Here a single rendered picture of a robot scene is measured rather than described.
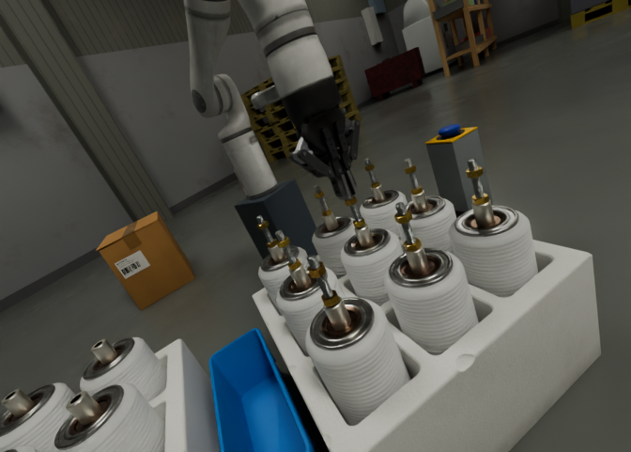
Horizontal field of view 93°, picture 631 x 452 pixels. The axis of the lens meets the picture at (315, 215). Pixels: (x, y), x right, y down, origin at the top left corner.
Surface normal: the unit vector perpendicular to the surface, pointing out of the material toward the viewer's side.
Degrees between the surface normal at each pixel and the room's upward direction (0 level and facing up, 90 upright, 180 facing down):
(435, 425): 90
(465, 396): 90
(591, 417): 0
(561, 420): 0
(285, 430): 0
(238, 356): 88
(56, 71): 90
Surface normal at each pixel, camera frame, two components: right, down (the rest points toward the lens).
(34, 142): 0.73, -0.06
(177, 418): -0.38, -0.86
